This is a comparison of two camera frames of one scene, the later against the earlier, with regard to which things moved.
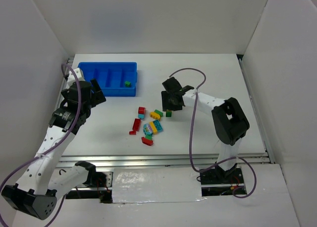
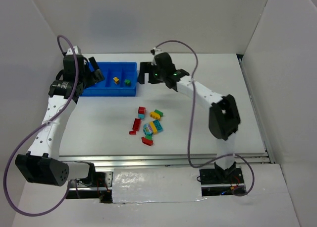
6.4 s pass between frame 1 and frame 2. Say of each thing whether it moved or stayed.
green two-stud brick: stayed
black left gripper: moved
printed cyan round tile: stayed
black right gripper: moved
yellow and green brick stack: moved
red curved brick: stayed
